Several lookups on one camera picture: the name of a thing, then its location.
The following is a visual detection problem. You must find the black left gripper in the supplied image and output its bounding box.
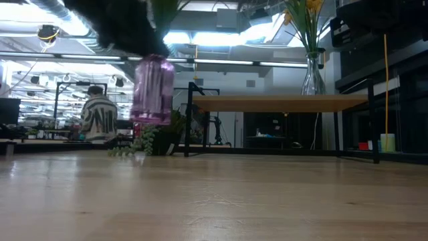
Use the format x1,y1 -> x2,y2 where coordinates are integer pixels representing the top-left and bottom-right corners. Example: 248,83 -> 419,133
63,0 -> 171,58

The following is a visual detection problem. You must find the purple ribbed glass vase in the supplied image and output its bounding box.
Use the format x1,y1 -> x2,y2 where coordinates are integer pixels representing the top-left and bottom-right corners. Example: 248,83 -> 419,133
129,54 -> 176,126

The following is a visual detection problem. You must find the yellow artificial flower bunch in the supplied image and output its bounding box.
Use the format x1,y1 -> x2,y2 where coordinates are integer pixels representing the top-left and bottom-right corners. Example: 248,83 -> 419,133
283,0 -> 332,56

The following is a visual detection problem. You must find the clear glass vase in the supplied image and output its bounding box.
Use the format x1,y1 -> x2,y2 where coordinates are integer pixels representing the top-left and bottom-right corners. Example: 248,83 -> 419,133
300,51 -> 327,96

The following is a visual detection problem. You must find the wooden shelf with black legs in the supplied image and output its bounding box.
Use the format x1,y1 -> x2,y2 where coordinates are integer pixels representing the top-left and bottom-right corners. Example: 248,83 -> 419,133
171,78 -> 381,165

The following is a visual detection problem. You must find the black round ceiling fixture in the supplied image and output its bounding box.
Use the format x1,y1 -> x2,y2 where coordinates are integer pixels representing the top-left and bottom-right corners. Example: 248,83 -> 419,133
36,24 -> 62,44

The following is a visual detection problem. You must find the person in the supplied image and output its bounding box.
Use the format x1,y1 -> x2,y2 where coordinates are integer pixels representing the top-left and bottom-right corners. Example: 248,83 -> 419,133
79,85 -> 119,143

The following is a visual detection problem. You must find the grey ceiling box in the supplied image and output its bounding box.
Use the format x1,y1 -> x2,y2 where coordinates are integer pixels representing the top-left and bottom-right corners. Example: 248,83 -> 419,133
216,8 -> 239,29

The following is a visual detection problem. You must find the long ceiling light strip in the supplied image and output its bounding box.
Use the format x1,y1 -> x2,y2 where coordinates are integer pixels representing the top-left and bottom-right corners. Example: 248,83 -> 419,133
0,50 -> 324,70

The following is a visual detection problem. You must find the green potted succulent plant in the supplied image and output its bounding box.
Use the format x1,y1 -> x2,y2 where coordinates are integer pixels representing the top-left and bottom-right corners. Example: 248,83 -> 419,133
106,108 -> 187,157

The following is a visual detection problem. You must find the black monitor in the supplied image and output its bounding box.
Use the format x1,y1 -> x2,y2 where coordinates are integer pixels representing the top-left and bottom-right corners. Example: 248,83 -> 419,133
0,97 -> 21,127

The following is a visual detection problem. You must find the green box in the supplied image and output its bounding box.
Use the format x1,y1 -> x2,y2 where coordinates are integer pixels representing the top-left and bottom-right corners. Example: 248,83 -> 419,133
380,133 -> 397,153

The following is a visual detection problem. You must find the silver ceiling duct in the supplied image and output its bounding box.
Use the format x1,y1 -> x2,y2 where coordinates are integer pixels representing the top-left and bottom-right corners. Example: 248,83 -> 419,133
239,9 -> 335,50

